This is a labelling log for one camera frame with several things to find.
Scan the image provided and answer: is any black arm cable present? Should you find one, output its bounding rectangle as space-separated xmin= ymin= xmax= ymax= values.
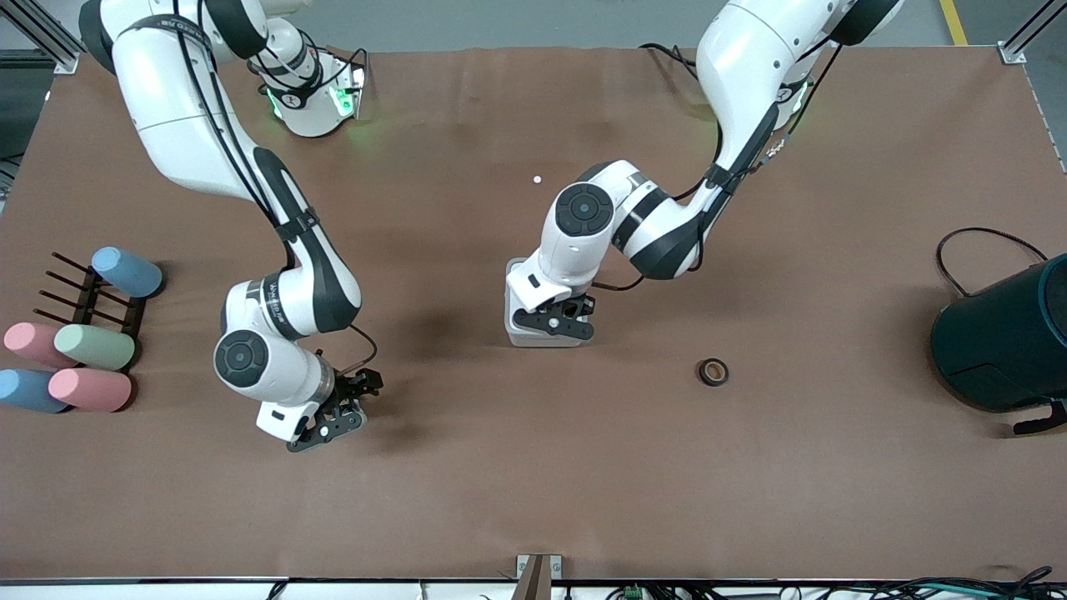
xmin=588 ymin=37 xmax=844 ymax=294
xmin=169 ymin=0 xmax=381 ymax=378

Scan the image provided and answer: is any blue cup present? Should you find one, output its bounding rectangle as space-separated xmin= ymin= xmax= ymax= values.
xmin=90 ymin=246 xmax=165 ymax=299
xmin=0 ymin=368 xmax=73 ymax=415

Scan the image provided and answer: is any pink cup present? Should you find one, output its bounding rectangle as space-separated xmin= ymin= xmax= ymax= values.
xmin=48 ymin=367 xmax=133 ymax=413
xmin=3 ymin=322 xmax=81 ymax=369

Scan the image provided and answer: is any thin black appliance cable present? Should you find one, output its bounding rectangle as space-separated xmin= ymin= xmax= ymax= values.
xmin=934 ymin=226 xmax=1049 ymax=299

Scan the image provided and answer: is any black cup rack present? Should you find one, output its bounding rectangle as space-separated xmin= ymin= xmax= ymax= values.
xmin=33 ymin=251 xmax=149 ymax=373

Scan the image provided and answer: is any brown wooden strip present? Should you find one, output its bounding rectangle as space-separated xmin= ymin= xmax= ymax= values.
xmin=510 ymin=554 xmax=553 ymax=600

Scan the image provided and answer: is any black base power cable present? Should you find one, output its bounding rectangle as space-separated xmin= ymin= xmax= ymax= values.
xmin=639 ymin=42 xmax=723 ymax=168

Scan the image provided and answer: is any grey metal bracket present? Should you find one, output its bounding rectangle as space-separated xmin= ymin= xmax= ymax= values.
xmin=515 ymin=553 xmax=564 ymax=582

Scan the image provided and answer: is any brown table cover sheet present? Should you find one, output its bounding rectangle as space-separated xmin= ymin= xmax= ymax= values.
xmin=0 ymin=43 xmax=1067 ymax=583

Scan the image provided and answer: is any teal floor cable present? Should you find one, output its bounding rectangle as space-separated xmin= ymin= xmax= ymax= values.
xmin=913 ymin=582 xmax=1005 ymax=599

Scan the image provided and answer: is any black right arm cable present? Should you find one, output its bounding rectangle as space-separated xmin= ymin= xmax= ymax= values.
xmin=169 ymin=0 xmax=381 ymax=378

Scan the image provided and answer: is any dark teal cylindrical appliance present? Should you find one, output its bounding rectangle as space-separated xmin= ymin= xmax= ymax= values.
xmin=930 ymin=252 xmax=1067 ymax=437

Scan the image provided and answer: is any black floor cable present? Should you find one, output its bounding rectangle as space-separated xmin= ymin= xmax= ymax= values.
xmin=834 ymin=566 xmax=1067 ymax=600

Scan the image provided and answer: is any green cup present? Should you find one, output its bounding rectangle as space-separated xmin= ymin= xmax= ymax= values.
xmin=53 ymin=323 xmax=137 ymax=373

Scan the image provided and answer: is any small white trash bin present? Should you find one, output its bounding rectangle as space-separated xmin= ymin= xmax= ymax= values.
xmin=504 ymin=257 xmax=594 ymax=348

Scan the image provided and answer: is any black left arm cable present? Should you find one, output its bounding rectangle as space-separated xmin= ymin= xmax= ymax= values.
xmin=588 ymin=37 xmax=844 ymax=294

